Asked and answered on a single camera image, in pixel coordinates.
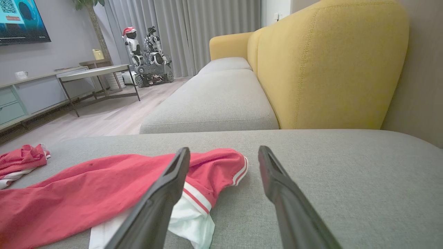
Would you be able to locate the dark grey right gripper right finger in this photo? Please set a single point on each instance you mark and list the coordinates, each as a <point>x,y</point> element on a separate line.
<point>297,221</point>

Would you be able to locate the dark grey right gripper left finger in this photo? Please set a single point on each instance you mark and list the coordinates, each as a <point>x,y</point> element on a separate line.
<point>155,214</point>

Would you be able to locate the red jersey with striped trim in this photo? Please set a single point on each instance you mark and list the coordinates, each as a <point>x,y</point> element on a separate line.
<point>86,193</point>

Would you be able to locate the red shorts with white band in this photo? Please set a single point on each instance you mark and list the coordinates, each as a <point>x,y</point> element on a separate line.
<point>20,159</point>

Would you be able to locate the wheeled tracked robot base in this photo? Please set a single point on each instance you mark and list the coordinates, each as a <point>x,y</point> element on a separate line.
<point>152,71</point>

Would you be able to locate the grey sofa seat cushion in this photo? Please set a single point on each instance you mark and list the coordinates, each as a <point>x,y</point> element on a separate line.
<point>225,64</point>
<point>214,100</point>

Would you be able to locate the small white floor object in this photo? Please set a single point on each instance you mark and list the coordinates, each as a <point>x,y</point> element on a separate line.
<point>128,77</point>

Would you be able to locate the white ribbed plant pot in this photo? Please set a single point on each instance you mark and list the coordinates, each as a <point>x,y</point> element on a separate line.
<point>114,80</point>

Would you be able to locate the white-top black-leg coffee table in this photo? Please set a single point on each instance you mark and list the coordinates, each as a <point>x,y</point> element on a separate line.
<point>93,72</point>

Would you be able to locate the yellow sofa back cushion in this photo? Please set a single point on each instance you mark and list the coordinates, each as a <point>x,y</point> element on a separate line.
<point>328,62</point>
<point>254,48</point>

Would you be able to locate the grey-blue TV cabinet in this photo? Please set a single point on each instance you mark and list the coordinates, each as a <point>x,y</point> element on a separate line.
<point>38,93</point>

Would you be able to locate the yellow box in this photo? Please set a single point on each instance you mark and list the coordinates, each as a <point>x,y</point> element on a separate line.
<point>98,55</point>

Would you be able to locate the white robot with santa hat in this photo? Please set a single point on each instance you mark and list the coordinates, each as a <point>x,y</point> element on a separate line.
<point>132,46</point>

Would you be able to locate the black and white robot figure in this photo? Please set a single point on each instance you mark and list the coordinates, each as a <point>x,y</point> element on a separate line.
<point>155,45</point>

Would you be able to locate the yellow sofa armrest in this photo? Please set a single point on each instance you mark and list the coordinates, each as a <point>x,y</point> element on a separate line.
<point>228,45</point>

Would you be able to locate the indoor tree with thin trunk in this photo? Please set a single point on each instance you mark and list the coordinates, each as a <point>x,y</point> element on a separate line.
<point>97,31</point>

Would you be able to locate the small white cup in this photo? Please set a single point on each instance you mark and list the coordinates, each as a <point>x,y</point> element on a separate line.
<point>20,74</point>

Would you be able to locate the wall-mounted flat television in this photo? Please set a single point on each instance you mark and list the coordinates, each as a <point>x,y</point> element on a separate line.
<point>20,20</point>

